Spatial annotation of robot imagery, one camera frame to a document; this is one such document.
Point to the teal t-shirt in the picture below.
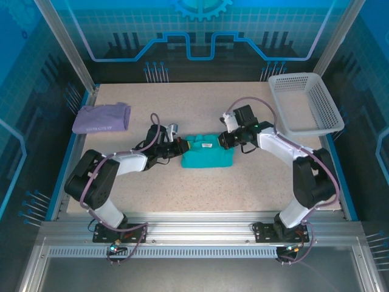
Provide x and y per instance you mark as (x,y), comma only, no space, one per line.
(206,158)

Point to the white perforated plastic basket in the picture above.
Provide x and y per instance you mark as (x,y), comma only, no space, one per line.
(325,103)

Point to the black connector with orange light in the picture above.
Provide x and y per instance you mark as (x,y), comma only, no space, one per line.
(290,249)

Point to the aluminium front rail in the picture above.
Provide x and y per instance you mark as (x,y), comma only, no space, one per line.
(197,228)

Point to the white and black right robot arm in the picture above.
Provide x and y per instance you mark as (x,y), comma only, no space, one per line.
(279,146)

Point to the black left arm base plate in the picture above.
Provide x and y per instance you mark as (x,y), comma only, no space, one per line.
(136,232)

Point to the folded lavender t-shirt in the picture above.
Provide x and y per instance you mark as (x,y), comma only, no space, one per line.
(100,118)

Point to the aluminium frame post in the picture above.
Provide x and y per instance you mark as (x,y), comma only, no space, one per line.
(339,36)
(65,45)

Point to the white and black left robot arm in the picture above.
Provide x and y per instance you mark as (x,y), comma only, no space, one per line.
(133,161)

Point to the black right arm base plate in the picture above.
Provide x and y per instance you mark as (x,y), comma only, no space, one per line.
(264,232)

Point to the black connector with green light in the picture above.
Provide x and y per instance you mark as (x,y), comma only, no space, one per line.
(115,249)

